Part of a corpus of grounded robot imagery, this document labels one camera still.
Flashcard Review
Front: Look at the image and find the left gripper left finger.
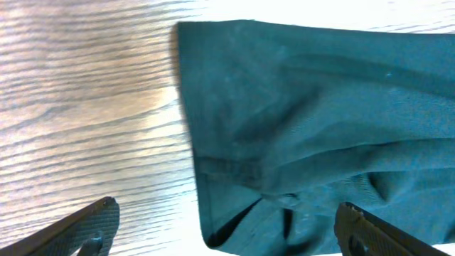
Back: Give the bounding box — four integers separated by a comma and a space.
1, 196, 119, 256

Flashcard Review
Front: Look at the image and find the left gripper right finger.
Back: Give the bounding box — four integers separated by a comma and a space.
334, 202, 449, 256

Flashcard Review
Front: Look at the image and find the black knit garment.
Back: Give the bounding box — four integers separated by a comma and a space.
176, 21, 454, 255

